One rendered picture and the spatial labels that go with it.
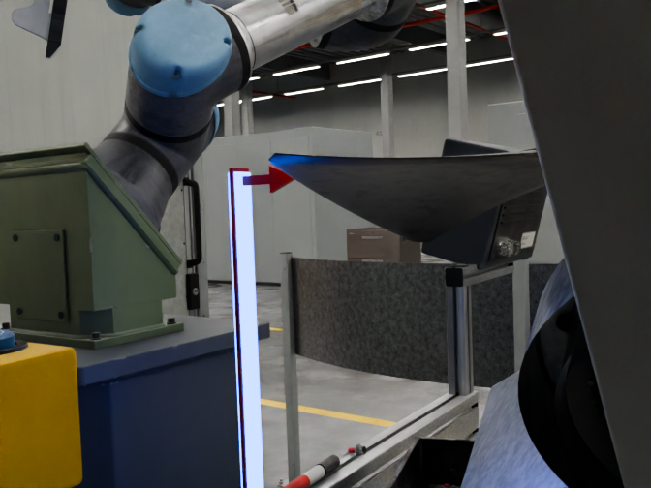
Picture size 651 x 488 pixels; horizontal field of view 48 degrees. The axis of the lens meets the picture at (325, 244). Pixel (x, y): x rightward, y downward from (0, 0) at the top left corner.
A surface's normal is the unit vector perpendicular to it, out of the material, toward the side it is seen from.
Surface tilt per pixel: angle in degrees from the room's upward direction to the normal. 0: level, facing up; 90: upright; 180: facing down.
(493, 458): 55
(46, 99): 89
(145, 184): 68
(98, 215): 90
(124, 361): 90
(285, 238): 90
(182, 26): 64
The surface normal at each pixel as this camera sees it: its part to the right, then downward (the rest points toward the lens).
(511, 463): -0.84, -0.54
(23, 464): 0.84, 0.00
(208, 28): 0.21, -0.40
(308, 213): -0.61, 0.07
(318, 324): -0.82, 0.06
